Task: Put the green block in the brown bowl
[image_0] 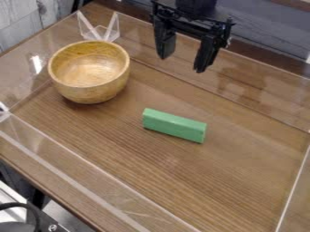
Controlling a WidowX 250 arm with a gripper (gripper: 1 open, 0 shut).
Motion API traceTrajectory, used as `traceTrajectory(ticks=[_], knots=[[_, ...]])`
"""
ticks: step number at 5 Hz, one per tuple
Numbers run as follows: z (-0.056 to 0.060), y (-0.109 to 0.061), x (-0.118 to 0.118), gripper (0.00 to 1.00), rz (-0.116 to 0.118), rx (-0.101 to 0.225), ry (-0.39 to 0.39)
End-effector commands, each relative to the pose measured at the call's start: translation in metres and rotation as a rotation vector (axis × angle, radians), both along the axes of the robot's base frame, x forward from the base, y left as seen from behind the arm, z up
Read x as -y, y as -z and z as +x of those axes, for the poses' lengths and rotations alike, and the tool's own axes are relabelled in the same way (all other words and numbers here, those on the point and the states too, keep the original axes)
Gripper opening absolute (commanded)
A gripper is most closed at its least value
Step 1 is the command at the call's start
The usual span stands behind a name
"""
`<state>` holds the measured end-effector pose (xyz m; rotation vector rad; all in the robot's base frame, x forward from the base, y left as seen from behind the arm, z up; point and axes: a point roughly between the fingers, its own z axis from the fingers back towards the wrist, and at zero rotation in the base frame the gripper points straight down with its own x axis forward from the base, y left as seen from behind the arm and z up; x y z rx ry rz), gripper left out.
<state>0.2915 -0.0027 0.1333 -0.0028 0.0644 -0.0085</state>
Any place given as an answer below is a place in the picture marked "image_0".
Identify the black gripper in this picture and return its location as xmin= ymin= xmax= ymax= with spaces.
xmin=149 ymin=0 xmax=235 ymax=73

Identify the brown wooden bowl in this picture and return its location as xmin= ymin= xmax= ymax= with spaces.
xmin=46 ymin=41 xmax=130 ymax=104

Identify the green rectangular block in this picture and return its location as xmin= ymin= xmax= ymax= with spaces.
xmin=142 ymin=108 xmax=207 ymax=143

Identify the clear acrylic tray wall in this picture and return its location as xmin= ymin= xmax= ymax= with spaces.
xmin=0 ymin=16 xmax=310 ymax=232

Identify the black cable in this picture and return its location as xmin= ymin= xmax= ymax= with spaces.
xmin=0 ymin=202 xmax=44 ymax=232

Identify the black metal bracket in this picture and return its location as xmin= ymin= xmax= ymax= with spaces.
xmin=25 ymin=210 xmax=70 ymax=232

